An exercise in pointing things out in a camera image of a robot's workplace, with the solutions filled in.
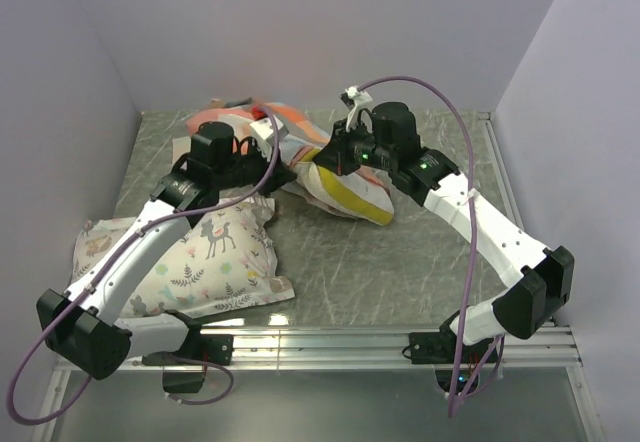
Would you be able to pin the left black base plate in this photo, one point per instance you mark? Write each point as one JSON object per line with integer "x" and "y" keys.
{"x": 215, "y": 348}

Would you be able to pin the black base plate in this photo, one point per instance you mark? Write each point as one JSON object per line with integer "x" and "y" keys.
{"x": 215, "y": 348}
{"x": 438, "y": 348}

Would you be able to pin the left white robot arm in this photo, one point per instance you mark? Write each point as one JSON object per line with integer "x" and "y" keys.
{"x": 83, "y": 324}

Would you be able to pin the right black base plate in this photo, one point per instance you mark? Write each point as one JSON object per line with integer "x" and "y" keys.
{"x": 438, "y": 348}

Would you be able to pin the plaid orange blue pillowcase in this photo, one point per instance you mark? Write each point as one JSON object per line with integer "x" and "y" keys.
{"x": 304, "y": 140}

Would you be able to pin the floral animal print pillow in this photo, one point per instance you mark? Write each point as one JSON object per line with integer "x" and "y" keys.
{"x": 226, "y": 263}

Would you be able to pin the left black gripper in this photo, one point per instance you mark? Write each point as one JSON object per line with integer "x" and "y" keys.
{"x": 281, "y": 174}

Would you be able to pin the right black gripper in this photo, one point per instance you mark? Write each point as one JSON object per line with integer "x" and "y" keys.
{"x": 335, "y": 156}

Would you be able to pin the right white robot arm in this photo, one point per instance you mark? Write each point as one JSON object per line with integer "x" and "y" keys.
{"x": 437, "y": 184}

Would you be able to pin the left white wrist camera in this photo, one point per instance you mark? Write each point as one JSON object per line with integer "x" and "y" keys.
{"x": 264, "y": 130}

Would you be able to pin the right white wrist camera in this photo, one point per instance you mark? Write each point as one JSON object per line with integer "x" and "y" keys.
{"x": 355, "y": 99}

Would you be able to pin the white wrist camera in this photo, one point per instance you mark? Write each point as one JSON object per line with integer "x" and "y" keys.
{"x": 264, "y": 130}
{"x": 355, "y": 99}

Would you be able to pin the aluminium side rail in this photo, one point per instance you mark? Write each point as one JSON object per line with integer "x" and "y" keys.
{"x": 505, "y": 172}

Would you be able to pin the white pillow yellow edge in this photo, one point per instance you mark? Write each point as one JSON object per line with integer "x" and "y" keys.
{"x": 352, "y": 196}

